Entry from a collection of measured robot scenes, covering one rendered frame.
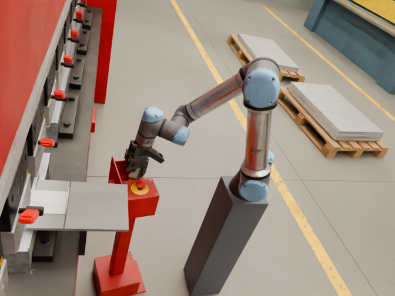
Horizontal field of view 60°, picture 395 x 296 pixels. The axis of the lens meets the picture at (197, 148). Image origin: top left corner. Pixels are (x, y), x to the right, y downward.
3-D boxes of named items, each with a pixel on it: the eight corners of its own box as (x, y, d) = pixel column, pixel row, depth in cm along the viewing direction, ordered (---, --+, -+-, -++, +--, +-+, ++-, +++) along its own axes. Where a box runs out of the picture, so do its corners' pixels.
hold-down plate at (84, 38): (86, 55, 200) (86, 50, 198) (76, 53, 198) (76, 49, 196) (89, 35, 222) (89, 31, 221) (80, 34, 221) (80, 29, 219)
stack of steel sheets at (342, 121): (379, 143, 376) (385, 133, 368) (334, 141, 351) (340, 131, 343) (326, 93, 449) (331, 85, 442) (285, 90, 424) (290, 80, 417)
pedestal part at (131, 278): (146, 292, 189) (149, 279, 182) (99, 303, 178) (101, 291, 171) (136, 261, 203) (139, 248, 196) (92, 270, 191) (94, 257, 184)
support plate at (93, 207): (128, 232, 97) (129, 229, 96) (26, 230, 89) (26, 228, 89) (127, 186, 111) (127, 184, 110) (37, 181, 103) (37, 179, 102)
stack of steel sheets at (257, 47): (298, 72, 485) (300, 69, 481) (257, 66, 464) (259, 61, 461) (272, 43, 560) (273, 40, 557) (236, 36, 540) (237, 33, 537)
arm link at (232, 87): (270, 42, 125) (170, 105, 148) (268, 51, 116) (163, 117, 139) (286, 68, 128) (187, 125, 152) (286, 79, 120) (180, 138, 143)
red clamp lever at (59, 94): (65, 89, 85) (67, 96, 95) (47, 87, 84) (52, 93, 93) (64, 96, 85) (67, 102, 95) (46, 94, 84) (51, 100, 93)
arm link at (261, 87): (269, 184, 146) (282, 58, 116) (267, 208, 134) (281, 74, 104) (241, 181, 148) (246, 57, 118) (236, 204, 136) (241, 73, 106)
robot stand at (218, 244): (210, 266, 213) (254, 175, 168) (218, 293, 200) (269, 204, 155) (183, 268, 207) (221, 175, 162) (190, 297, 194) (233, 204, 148)
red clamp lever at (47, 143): (54, 138, 70) (58, 140, 80) (32, 136, 69) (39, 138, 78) (53, 147, 70) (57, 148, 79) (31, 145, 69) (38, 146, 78)
